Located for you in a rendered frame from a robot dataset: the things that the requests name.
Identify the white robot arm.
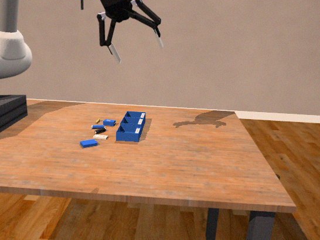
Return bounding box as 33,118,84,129
0,0,32,79

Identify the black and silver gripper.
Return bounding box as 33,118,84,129
97,0,164,65

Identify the white domino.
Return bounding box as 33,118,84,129
93,134,108,140

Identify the blue three-compartment bin rack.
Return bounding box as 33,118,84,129
116,111,146,142

